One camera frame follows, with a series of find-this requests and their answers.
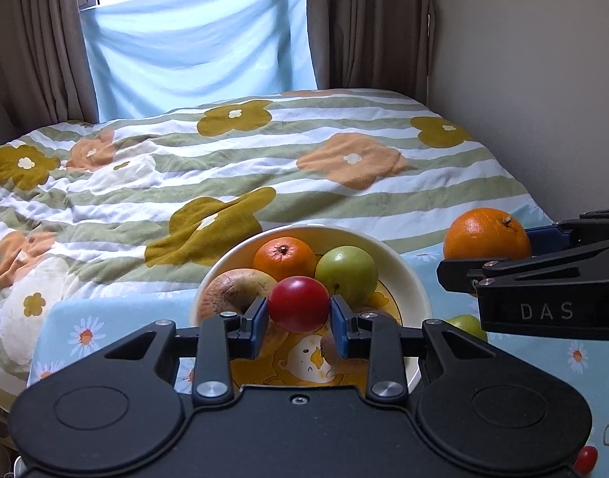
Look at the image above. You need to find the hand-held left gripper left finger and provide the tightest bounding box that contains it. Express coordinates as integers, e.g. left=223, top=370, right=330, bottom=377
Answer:
left=102, top=297, right=270, bottom=406

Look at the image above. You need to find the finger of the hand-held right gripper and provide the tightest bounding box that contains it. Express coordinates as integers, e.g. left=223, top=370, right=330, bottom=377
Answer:
left=436, top=236, right=609, bottom=297
left=526, top=209, right=609, bottom=255

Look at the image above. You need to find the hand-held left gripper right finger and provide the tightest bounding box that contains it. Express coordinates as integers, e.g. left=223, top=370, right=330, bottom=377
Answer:
left=330, top=295, right=492, bottom=404

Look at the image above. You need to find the small red plum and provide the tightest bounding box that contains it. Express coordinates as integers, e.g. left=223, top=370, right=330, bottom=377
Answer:
left=267, top=275, right=332, bottom=334

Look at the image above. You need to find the wrinkled brown apple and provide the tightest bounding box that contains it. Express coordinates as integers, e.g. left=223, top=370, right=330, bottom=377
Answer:
left=197, top=269, right=278, bottom=327

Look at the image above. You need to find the green apple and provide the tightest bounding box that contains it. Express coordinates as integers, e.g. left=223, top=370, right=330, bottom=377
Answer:
left=444, top=313, right=489, bottom=343
left=314, top=245, right=379, bottom=310

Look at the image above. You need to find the large orange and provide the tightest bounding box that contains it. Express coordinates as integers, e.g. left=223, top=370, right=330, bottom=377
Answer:
left=443, top=208, right=533, bottom=262
left=253, top=237, right=318, bottom=282

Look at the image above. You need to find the cream bowl with yellow print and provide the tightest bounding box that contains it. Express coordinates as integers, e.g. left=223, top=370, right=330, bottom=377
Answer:
left=190, top=224, right=433, bottom=399

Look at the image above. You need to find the light blue daisy tablecloth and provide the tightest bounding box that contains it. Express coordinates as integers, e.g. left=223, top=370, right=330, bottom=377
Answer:
left=28, top=194, right=609, bottom=478

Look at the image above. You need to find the floral striped blanket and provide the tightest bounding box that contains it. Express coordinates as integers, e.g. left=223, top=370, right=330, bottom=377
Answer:
left=0, top=88, right=554, bottom=409

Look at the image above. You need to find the brown curtain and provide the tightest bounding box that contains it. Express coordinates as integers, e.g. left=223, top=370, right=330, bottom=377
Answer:
left=0, top=0, right=101, bottom=135
left=304, top=0, right=435, bottom=105

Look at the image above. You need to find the light blue window cloth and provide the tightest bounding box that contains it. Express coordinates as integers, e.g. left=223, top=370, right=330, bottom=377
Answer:
left=79, top=0, right=318, bottom=123

